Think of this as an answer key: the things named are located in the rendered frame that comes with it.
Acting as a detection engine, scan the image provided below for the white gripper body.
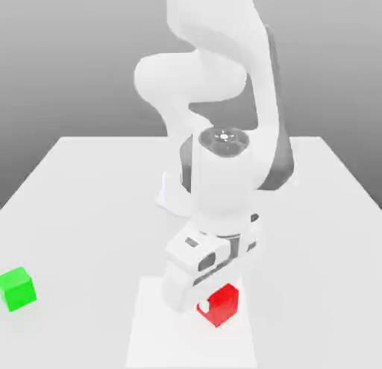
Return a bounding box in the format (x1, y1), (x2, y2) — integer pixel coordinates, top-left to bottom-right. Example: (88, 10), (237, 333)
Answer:
(161, 224), (260, 314)

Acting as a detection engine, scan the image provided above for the small red cube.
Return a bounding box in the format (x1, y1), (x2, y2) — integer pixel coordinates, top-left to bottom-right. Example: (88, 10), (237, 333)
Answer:
(195, 283), (240, 329)

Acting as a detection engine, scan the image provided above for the small green cube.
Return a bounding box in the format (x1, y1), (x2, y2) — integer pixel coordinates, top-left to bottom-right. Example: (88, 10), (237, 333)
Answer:
(0, 266), (38, 313)

